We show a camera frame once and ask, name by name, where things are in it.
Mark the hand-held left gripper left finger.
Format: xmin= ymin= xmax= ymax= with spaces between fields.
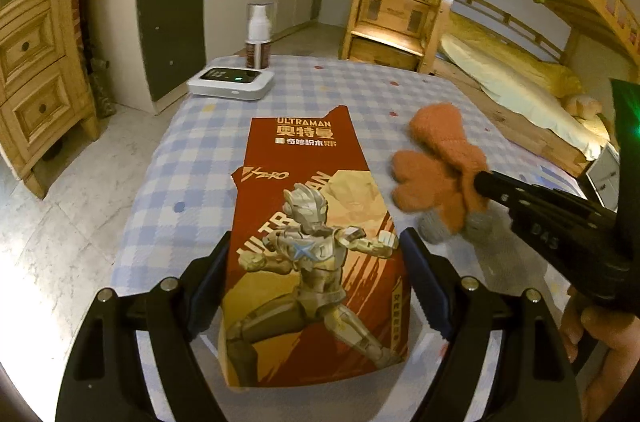
xmin=55 ymin=233 xmax=232 ymax=422

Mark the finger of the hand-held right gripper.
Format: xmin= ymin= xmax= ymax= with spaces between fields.
xmin=472 ymin=169 xmax=617 ymax=224

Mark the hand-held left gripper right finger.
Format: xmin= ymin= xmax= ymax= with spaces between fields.
xmin=400 ymin=226 xmax=583 ymax=422

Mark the red Ultraman toy box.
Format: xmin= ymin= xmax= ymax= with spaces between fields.
xmin=217 ymin=105 xmax=413 ymax=390

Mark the person's right hand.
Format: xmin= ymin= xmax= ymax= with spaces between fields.
xmin=559 ymin=287 xmax=640 ymax=365

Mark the wooden bunk bed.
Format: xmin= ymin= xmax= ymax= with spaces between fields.
xmin=435 ymin=0 xmax=640 ymax=175

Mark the grey white nightstand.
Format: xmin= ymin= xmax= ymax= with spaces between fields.
xmin=585 ymin=146 xmax=622 ymax=198

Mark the pale yellow mattress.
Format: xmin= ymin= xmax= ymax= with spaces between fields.
xmin=440 ymin=35 xmax=616 ymax=160

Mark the pinkish plush toy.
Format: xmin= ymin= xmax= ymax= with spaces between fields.
xmin=565 ymin=95 xmax=603 ymax=120

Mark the yellow blanket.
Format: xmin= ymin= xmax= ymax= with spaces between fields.
xmin=450 ymin=12 xmax=586 ymax=98

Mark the checked tablecloth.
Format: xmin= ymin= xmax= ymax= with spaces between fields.
xmin=111 ymin=54 xmax=576 ymax=353

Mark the white electronic device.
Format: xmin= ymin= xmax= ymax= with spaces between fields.
xmin=187 ymin=66 xmax=275 ymax=102

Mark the spray bottle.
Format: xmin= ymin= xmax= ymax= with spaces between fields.
xmin=244 ymin=2 xmax=275 ymax=70

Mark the wooden cabinet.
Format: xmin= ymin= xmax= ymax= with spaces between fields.
xmin=0 ymin=0 xmax=101 ymax=198

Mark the dark wardrobe panel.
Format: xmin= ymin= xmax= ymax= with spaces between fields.
xmin=135 ymin=0 xmax=212 ymax=103

